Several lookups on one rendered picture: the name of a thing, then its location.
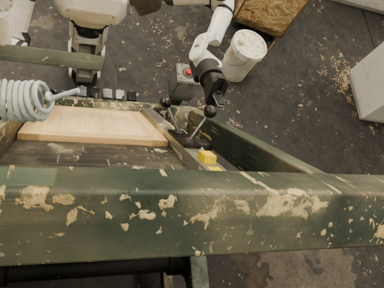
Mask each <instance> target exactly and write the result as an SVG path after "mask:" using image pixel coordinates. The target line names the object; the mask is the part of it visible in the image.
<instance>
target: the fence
mask: <svg viewBox="0 0 384 288"><path fill-rule="evenodd" d="M141 113H142V114H143V115H144V116H145V117H146V118H147V119H148V120H149V121H150V122H151V123H152V124H153V125H154V126H155V127H156V128H157V129H158V130H159V131H160V132H161V133H162V134H163V136H164V137H165V138H166V139H167V140H168V141H169V148H171V150H172V151H173V152H174V153H175V154H176V156H177V157H178V158H179V159H180V160H181V161H182V162H183V163H184V164H185V165H186V166H187V168H188V169H189V170H210V169H209V168H208V167H219V168H220V169H222V170H223V171H227V170H226V169H224V168H223V167H222V166H221V165H220V164H219V163H217V162H216V164H204V163H203V162H202V161H200V160H199V159H198V153H199V150H202V149H191V148H184V147H183V146H182V145H181V144H180V143H179V142H177V141H176V140H175V139H174V138H173V137H172V136H171V135H170V134H169V133H168V129H169V130H175V128H174V126H173V125H172V124H170V123H169V122H168V121H167V120H165V119H164V118H163V117H162V116H160V115H159V114H158V113H157V112H156V111H155V110H153V109H151V108H144V107H142V109H141Z"/></svg>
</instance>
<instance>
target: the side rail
mask: <svg viewBox="0 0 384 288"><path fill-rule="evenodd" d="M204 117H205V115H204V113H203V111H202V110H191V114H190V123H189V132H190V133H193V132H194V131H195V129H196V128H197V127H198V125H199V124H200V122H201V121H202V120H203V118H204ZM195 137H197V138H198V139H205V140H207V141H209V142H210V143H211V144H212V148H211V149H212V150H214V151H215V152H216V153H218V154H219V155H220V156H221V157H223V158H224V159H225V160H227V161H228V162H230V163H231V164H232V165H233V166H235V167H236V168H237V169H238V170H240V171H254V172H276V173H317V174H326V173H325V172H323V171H321V170H319V169H317V168H315V167H313V166H311V165H309V164H307V163H305V162H303V161H301V160H299V159H297V158H295V157H293V156H291V155H289V154H287V153H285V152H283V151H281V150H279V149H277V148H275V147H273V146H271V145H269V144H267V143H266V142H264V141H262V140H260V139H258V138H256V137H254V136H252V135H250V134H248V133H246V132H244V131H242V130H240V129H238V128H236V127H234V126H232V125H230V124H228V123H226V122H224V121H222V120H220V119H218V118H216V117H214V118H207V120H206V122H205V123H204V124H203V126H202V127H201V128H200V130H199V132H197V134H196V136H195Z"/></svg>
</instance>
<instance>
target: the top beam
mask: <svg viewBox="0 0 384 288"><path fill-rule="evenodd" d="M374 246H384V175H358V174H317V173H276V172H254V171H213V170H172V169H131V168H110V167H69V166H28V165H0V267H1V266H23V265H44V264H55V263H76V262H97V261H118V260H130V259H150V258H172V257H193V256H204V255H225V254H246V253H268V252H279V251H300V250H321V249H342V248H354V247H374Z"/></svg>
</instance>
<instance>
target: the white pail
mask: <svg viewBox="0 0 384 288"><path fill-rule="evenodd" d="M274 43H275V42H273V44H274ZM273 44H272V45H273ZM272 45H271V46H270V47H269V49H267V46H266V43H265V41H264V40H263V38H262V37H261V36H260V35H259V34H257V33H256V32H254V31H251V30H247V29H242V30H238V31H237V32H236V33H235V34H234V36H233V38H232V40H231V45H230V47H229V48H228V50H227V52H225V54H224V58H223V60H222V67H221V69H222V72H223V74H224V76H225V77H226V79H227V80H228V81H230V82H240V81H242V80H243V79H244V77H245V76H246V75H247V74H248V73H249V71H250V70H251V69H252V68H253V67H254V66H255V65H256V63H257V62H258V63H257V65H258V64H259V63H260V61H261V60H262V58H263V57H264V56H265V55H266V53H267V52H268V51H269V50H270V48H271V47H272ZM257 65H256V66H255V68H256V67H257ZM255 68H253V70H254V69H255ZM253 70H252V71H251V73H252V72H253ZM251 73H250V74H251ZM250 74H249V76H250Z"/></svg>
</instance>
